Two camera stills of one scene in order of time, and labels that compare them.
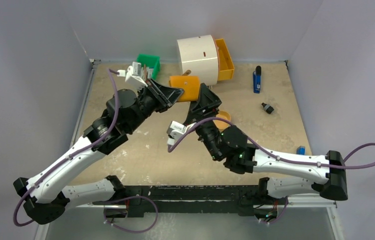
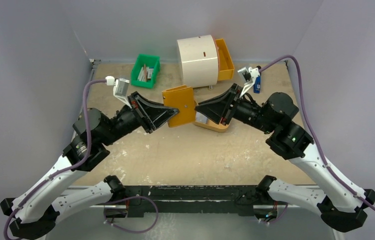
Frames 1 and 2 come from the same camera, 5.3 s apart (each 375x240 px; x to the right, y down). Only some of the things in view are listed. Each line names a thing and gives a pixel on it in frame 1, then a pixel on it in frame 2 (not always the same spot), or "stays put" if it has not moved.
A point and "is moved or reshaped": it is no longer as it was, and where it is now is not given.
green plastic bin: [152, 62] stays put
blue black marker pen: [257, 79] stays put
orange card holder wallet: [190, 84] is moved or reshaped
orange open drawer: [226, 68] stays put
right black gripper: [199, 117] to [230, 105]
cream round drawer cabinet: [198, 54] stays put
